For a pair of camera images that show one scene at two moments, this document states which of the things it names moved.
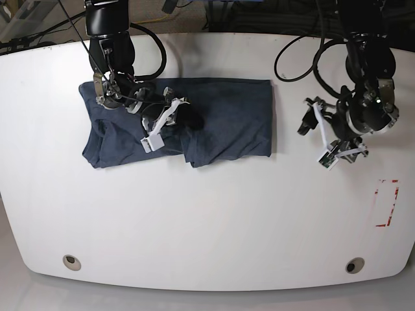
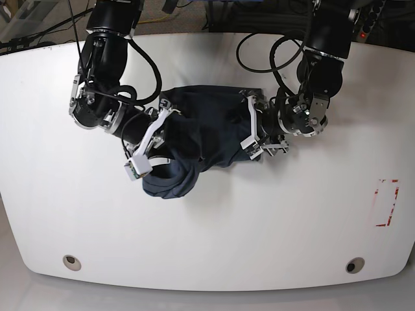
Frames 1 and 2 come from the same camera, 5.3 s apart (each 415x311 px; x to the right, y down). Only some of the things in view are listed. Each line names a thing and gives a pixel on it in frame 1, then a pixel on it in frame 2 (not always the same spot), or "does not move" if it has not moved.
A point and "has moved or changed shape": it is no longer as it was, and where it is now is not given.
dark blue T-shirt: [237, 114] has moved or changed shape
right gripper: [346, 144] → [272, 143]
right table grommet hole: [355, 265] does not move
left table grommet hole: [72, 262] does not move
